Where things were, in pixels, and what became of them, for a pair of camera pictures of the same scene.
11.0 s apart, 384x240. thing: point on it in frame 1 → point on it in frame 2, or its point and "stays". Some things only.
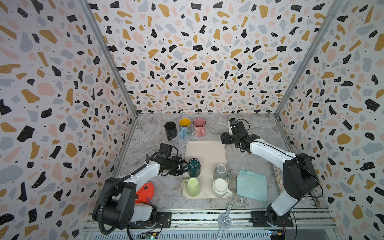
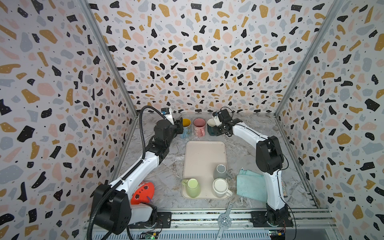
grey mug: [220, 172] stays
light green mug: [193, 187] stays
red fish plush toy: [145, 193] stays
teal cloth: [251, 185] stays
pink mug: [199, 124] stays
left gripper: [178, 170] → [178, 126]
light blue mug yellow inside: [185, 128] stays
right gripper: [227, 138] → [221, 124]
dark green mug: [194, 167] → [211, 125]
